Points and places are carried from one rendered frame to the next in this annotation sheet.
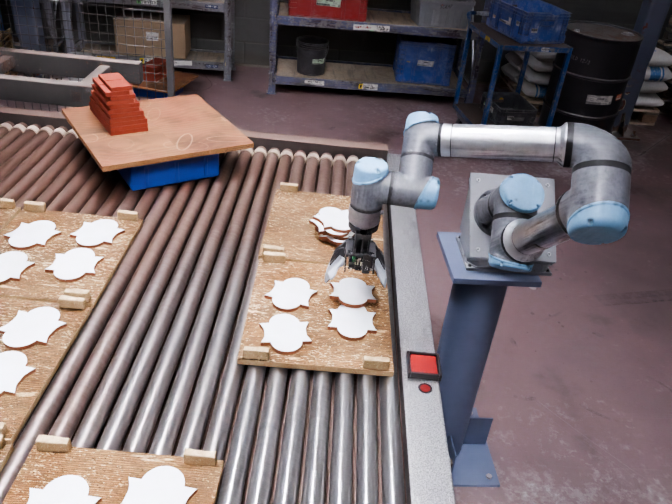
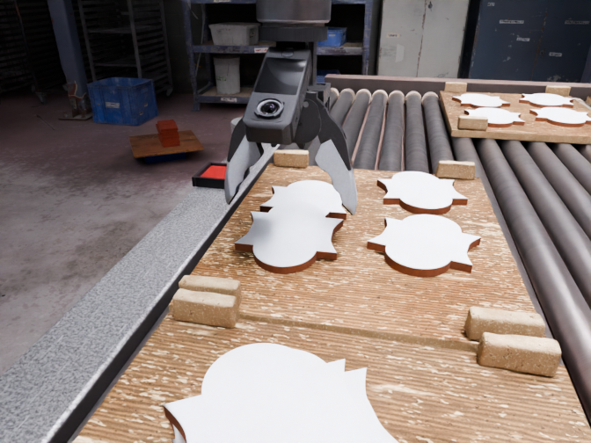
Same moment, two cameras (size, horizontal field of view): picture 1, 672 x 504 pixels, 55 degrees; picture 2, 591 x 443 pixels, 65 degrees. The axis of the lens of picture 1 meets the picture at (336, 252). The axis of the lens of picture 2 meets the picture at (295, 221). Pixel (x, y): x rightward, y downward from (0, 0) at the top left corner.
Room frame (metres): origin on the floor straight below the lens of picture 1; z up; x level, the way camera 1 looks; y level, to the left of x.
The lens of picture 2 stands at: (1.83, 0.06, 1.22)
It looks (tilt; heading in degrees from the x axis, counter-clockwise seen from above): 27 degrees down; 193
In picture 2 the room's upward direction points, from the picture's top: straight up
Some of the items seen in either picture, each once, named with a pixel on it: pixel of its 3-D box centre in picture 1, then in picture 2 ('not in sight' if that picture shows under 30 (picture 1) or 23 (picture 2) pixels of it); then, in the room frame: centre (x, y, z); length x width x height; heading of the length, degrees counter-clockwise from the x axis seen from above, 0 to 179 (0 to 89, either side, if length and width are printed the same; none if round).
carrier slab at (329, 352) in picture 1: (319, 311); (361, 230); (1.29, 0.03, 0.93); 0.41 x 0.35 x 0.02; 2
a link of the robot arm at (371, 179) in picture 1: (370, 184); not in sight; (1.32, -0.06, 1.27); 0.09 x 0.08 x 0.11; 86
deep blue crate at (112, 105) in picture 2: not in sight; (124, 100); (-2.27, -2.61, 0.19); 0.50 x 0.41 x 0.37; 89
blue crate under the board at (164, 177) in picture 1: (160, 152); not in sight; (2.02, 0.63, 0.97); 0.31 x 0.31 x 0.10; 36
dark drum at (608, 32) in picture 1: (585, 87); not in sight; (5.13, -1.82, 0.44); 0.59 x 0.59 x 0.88
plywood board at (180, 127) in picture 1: (155, 128); not in sight; (2.08, 0.66, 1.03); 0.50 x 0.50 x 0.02; 36
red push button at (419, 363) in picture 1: (423, 365); (222, 176); (1.13, -0.23, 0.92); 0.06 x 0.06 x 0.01; 1
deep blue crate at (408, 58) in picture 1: (423, 57); not in sight; (5.94, -0.60, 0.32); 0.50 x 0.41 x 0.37; 92
